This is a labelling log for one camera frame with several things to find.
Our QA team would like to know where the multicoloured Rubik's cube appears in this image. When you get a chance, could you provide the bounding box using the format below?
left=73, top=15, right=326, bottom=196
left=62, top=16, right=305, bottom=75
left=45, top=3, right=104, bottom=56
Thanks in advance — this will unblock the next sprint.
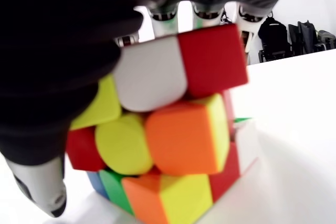
left=65, top=23, right=260, bottom=224

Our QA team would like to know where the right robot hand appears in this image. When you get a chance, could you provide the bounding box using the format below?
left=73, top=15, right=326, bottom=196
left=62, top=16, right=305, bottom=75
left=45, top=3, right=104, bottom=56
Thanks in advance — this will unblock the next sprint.
left=0, top=0, right=302, bottom=219

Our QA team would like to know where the black backpack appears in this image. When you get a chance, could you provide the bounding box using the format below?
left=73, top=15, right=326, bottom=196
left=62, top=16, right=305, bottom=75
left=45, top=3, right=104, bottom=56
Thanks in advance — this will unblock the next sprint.
left=258, top=16, right=293, bottom=62

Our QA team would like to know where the grey folded chair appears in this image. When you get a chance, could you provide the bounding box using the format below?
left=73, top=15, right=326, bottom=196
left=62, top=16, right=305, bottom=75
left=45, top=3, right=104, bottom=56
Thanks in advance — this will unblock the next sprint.
left=314, top=29, right=336, bottom=51

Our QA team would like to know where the black folded chairs stack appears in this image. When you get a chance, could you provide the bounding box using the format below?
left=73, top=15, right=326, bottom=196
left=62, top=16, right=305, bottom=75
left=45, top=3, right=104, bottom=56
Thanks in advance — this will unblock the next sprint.
left=287, top=20, right=320, bottom=57

